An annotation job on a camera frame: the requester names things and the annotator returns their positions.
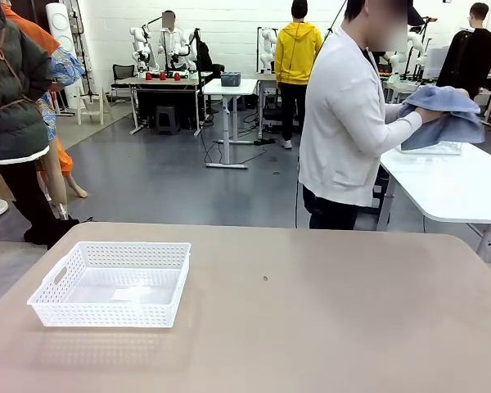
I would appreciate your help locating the person's right hand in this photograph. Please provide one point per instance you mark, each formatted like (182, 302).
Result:
(429, 114)

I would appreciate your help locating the blue towel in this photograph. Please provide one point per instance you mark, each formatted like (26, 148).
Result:
(446, 123)

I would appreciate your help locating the white perforated plastic basket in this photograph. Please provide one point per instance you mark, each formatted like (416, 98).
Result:
(106, 315)

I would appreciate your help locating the person's right forearm white sleeve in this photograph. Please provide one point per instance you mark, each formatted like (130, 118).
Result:
(401, 127)

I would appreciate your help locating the person's left forearm white sleeve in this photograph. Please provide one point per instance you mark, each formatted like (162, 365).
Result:
(394, 110)

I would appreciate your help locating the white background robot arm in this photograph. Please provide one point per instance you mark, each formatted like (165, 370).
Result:
(186, 47)
(415, 45)
(141, 45)
(267, 47)

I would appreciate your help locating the clear plastic rack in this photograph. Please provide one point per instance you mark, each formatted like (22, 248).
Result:
(433, 150)

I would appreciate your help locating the person in black clothes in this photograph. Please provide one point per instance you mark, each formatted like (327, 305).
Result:
(470, 53)

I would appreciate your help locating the white rounded table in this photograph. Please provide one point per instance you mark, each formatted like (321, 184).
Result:
(454, 184)

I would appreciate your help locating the person in white coat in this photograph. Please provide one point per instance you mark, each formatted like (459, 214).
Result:
(339, 123)

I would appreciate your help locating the person in yellow hoodie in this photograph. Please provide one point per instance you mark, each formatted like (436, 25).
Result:
(296, 49)

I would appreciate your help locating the black power strip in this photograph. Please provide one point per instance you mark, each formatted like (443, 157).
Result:
(265, 142)

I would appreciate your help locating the blue crate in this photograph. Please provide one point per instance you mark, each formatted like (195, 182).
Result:
(231, 79)

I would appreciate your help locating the white standing desk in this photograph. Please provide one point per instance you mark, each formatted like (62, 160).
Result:
(229, 87)

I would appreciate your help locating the black hanging jacket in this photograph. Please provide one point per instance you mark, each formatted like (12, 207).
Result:
(204, 51)

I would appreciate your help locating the red cup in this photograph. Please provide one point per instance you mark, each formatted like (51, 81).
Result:
(164, 76)
(177, 76)
(149, 76)

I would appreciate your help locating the grey plastic stool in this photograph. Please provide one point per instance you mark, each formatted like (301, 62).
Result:
(166, 118)

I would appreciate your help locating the wooden top background desk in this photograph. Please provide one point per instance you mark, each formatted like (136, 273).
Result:
(163, 82)

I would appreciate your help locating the seated person in white top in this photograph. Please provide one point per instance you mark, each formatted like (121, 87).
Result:
(169, 41)

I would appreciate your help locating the black office chair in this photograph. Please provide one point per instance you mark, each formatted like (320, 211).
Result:
(122, 75)

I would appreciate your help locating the white step stool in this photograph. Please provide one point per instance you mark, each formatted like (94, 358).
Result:
(91, 106)

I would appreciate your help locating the white sticker label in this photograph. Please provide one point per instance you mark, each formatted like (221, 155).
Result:
(122, 294)

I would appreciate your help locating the mannequin in orange clothes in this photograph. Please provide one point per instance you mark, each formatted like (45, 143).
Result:
(65, 65)

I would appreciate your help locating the person in green puffer jacket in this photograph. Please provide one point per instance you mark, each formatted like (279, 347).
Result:
(12, 102)

